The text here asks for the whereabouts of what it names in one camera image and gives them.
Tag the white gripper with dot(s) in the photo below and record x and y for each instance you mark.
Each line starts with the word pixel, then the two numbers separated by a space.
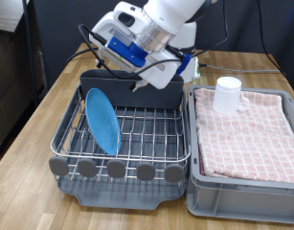
pixel 114 28

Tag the blue round plate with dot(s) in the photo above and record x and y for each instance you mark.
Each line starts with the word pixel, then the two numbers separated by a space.
pixel 101 121

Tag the white plastic mug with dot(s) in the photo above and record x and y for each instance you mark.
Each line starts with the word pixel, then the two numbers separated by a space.
pixel 226 94

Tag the grey dish drying rack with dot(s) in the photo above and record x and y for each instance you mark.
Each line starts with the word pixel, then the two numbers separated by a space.
pixel 111 196

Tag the dark grey cutlery holder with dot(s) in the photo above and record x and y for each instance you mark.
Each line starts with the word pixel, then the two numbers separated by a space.
pixel 153 97

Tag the red label strip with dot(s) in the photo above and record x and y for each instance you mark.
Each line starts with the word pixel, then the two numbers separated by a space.
pixel 202 163

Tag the pink checkered cloth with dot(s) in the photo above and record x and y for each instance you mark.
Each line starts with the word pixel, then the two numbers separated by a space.
pixel 248 143

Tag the brown cardboard box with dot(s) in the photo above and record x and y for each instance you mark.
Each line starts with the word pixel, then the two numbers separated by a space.
pixel 9 89

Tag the grey plastic crate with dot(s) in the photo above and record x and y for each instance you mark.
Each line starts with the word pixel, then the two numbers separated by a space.
pixel 242 201

